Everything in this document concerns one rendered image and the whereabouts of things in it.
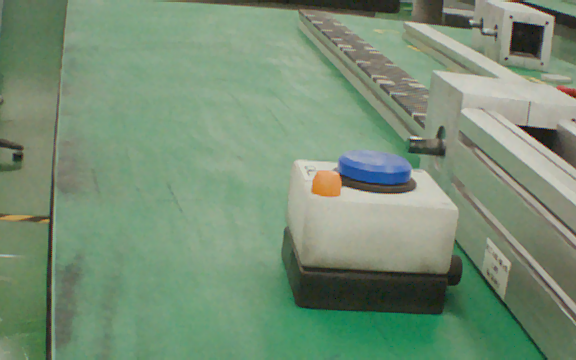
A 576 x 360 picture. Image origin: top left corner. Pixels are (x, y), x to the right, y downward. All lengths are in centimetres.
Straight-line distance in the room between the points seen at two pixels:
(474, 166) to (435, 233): 12
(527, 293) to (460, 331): 4
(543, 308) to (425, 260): 7
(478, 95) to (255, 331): 27
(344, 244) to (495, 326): 9
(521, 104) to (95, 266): 31
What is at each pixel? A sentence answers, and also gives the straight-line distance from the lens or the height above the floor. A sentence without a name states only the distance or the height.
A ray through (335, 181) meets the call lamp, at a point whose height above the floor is 85.
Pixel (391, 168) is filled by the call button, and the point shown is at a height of 85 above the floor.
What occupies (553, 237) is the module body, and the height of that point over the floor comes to 84.
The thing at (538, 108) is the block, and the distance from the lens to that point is 71.
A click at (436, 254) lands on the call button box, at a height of 81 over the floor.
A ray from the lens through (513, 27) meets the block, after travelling 171.
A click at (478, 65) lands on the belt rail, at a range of 140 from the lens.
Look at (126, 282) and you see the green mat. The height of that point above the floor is 78.
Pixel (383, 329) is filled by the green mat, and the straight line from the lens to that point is 53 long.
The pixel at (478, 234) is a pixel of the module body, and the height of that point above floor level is 80.
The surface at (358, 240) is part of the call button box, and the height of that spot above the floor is 82.
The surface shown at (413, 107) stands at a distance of 96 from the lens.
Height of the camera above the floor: 98
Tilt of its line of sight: 15 degrees down
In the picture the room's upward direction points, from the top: 6 degrees clockwise
